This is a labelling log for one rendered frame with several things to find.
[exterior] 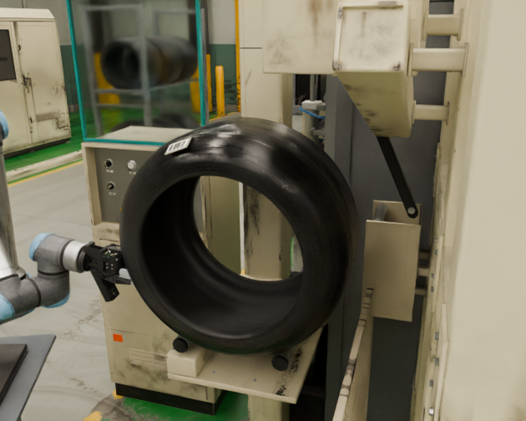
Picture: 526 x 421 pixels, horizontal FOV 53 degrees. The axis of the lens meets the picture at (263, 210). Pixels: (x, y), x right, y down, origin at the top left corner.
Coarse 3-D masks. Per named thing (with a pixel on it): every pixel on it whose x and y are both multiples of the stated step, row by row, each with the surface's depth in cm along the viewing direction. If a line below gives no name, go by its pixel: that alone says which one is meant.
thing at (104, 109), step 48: (96, 0) 197; (144, 0) 191; (192, 0) 186; (96, 48) 203; (144, 48) 197; (192, 48) 192; (96, 96) 210; (144, 96) 204; (192, 96) 198; (144, 144) 210
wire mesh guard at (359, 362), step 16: (368, 288) 150; (368, 304) 142; (368, 320) 159; (368, 336) 160; (352, 352) 121; (368, 352) 167; (352, 368) 115; (368, 368) 170; (352, 384) 124; (368, 384) 172; (352, 400) 128; (336, 416) 101; (352, 416) 131
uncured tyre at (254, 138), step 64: (256, 128) 124; (128, 192) 129; (192, 192) 154; (320, 192) 115; (128, 256) 132; (192, 256) 159; (320, 256) 116; (192, 320) 134; (256, 320) 151; (320, 320) 124
